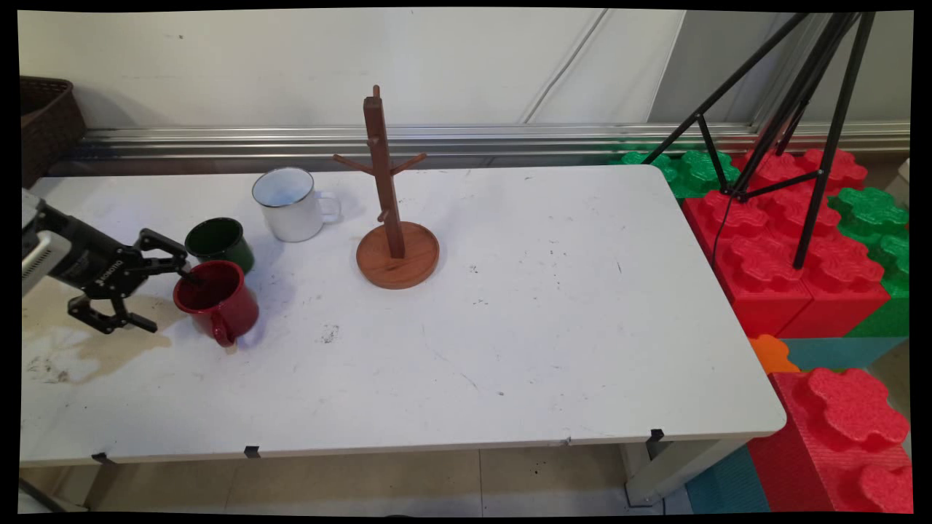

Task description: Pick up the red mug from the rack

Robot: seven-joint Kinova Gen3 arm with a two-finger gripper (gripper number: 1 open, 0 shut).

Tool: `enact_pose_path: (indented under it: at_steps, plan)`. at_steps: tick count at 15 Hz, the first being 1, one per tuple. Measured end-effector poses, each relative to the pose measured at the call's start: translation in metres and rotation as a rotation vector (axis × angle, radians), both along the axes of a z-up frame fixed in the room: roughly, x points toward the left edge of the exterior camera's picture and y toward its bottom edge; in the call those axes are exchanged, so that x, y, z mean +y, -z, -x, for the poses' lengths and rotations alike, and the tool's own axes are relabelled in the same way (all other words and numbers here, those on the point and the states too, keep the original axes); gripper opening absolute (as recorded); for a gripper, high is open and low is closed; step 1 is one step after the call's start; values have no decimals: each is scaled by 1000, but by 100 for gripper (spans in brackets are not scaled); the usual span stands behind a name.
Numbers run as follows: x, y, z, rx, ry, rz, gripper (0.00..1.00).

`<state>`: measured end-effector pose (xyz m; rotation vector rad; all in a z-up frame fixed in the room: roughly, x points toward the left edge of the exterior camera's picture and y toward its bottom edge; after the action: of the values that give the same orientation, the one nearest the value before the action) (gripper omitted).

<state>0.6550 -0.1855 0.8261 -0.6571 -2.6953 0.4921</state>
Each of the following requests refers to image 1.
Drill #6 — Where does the orange foam piece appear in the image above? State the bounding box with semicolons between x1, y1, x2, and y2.
749;334;800;376

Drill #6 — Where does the dark green enamel mug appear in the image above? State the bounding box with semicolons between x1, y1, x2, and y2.
183;217;256;276

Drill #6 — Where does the red enamel mug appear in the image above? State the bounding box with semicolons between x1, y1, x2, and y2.
173;260;260;349

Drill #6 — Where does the brown wicker basket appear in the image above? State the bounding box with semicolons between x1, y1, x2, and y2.
20;76;87;189

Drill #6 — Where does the silver metal wall rail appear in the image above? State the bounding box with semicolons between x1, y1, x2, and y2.
80;122;911;158

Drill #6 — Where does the brown wooden mug tree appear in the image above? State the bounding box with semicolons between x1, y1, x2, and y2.
333;85;441;290

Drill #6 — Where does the thin black tripod cable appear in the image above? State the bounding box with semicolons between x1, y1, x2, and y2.
711;192;733;271

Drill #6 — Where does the green foam block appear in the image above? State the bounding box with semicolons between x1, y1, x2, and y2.
829;187;910;338
610;149;741;199

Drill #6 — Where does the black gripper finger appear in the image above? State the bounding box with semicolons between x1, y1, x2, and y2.
68;293;158;335
135;229;206;286

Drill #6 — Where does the large red foam block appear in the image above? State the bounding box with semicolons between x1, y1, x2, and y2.
681;146;890;340

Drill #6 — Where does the black tripod stand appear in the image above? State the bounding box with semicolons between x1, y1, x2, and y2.
641;11;877;270

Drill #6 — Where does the black floor cable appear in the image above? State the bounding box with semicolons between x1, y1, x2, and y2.
20;477;71;513

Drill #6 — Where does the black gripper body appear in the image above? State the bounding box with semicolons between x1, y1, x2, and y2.
36;204;147;299

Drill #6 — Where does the white enamel mug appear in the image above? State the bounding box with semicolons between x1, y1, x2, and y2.
252;167;341;243

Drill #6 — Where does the teal foam mat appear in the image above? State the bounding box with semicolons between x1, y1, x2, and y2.
781;336;908;373
684;444;771;515

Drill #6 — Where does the white table leg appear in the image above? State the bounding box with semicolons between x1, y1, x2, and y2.
623;437;751;508

